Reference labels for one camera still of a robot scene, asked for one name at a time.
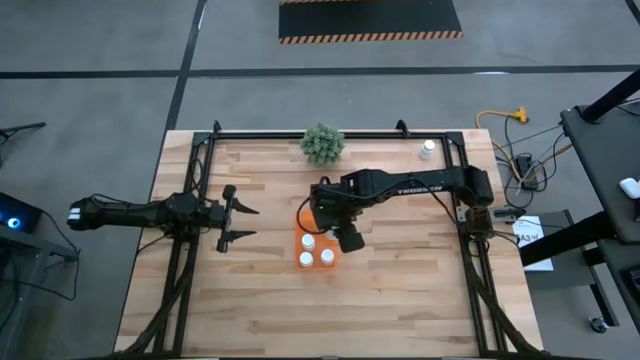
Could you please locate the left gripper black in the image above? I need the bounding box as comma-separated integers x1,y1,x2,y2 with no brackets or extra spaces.
208,184,261,254

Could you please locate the orange plastic basket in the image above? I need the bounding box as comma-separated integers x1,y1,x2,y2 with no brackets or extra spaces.
294,208,340,272

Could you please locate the green succulent plant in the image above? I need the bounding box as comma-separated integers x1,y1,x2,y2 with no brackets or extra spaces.
299,122,346,167

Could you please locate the black power adapter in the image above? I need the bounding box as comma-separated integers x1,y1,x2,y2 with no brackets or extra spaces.
516,153,540,192

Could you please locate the white paper sheet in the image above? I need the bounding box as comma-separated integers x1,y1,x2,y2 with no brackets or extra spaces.
512,214,556,273

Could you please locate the black mat with striped edge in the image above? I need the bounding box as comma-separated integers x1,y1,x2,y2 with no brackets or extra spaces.
278,0,464,46

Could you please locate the black equipment stand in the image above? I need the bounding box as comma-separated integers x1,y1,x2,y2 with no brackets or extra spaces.
0,224,81,360

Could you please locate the black box with blue light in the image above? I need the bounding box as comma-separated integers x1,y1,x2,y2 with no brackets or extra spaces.
0,192,44,234

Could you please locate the black tripod leg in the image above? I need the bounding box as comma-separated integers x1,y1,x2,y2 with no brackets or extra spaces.
0,121,48,144

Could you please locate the black side table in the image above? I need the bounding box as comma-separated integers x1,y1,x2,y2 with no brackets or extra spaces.
518,101,640,335

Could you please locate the small white case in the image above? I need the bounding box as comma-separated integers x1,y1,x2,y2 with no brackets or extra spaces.
618,176,640,201

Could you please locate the black tripod pole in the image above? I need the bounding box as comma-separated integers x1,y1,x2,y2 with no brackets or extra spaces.
582,67,640,124

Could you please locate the yellow extension cord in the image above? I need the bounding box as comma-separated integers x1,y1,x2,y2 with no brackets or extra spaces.
474,106,530,184

